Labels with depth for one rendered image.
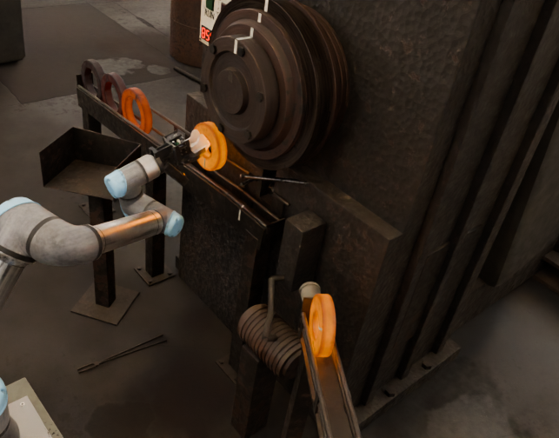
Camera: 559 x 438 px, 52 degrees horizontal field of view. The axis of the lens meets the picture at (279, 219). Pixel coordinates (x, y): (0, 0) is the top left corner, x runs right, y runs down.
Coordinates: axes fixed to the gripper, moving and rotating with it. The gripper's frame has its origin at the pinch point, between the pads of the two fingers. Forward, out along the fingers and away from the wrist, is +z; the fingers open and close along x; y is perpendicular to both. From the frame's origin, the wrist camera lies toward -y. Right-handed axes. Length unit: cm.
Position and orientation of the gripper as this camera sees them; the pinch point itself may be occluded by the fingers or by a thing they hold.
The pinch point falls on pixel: (209, 141)
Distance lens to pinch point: 186.7
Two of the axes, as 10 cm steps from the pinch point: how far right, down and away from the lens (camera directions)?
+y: -0.7, -7.0, -7.1
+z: 7.6, -4.9, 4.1
